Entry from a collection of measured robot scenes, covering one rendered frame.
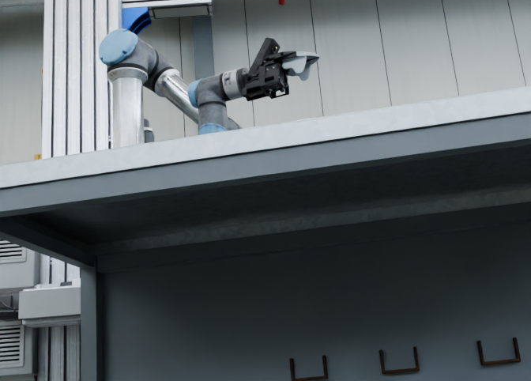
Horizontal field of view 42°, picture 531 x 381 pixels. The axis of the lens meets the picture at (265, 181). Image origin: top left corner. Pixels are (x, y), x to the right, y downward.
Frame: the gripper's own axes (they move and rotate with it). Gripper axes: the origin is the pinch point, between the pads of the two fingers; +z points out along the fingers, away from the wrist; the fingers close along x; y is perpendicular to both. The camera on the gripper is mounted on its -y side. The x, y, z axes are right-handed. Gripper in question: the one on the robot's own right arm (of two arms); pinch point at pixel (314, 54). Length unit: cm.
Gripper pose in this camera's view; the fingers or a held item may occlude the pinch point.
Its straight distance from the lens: 177.3
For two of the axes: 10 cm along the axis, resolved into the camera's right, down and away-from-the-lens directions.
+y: 0.2, 9.2, -4.0
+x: -4.3, -3.5, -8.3
